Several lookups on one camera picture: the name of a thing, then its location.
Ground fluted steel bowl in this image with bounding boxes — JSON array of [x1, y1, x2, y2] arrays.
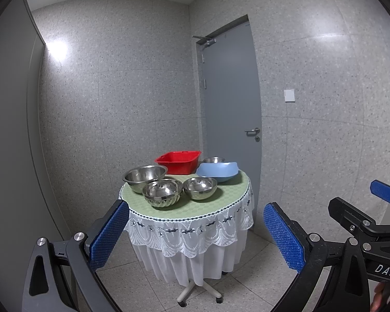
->
[[142, 178, 183, 209]]

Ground door closer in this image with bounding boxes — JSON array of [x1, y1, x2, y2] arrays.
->
[[192, 35, 216, 47]]

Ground white wall switch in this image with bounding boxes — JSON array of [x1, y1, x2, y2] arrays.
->
[[284, 89, 295, 103]]

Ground silver door handle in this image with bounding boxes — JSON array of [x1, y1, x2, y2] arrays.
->
[[245, 127, 261, 136]]

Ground large steel bowl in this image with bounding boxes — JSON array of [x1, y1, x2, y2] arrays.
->
[[123, 165, 168, 194]]

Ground blue plastic plate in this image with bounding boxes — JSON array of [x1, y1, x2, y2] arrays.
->
[[196, 162, 239, 183]]

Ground right hand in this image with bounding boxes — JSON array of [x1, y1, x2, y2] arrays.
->
[[370, 282, 390, 311]]

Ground red plastic basin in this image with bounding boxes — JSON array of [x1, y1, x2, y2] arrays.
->
[[155, 151, 201, 176]]

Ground round steel bowl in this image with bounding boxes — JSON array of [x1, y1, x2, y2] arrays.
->
[[183, 177, 218, 201]]

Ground small steel bowl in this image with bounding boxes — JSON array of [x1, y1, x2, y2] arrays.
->
[[202, 156, 225, 164]]

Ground green checkered table mat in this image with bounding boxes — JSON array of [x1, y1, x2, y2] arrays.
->
[[119, 171, 250, 220]]

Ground white table base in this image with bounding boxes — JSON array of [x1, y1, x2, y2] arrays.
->
[[176, 280, 224, 308]]

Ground grey door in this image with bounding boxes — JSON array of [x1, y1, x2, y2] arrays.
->
[[194, 14, 264, 231]]

